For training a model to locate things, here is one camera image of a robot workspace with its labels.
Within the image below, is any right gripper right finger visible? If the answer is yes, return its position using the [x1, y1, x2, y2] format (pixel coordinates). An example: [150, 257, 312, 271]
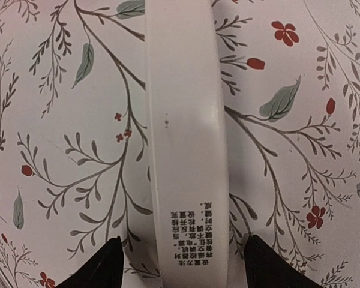
[244, 235, 319, 288]

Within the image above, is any floral table mat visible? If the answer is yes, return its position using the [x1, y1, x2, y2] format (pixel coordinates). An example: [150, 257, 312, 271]
[0, 1, 360, 287]

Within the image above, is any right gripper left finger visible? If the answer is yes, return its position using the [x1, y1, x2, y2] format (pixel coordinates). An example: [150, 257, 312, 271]
[56, 236, 124, 288]

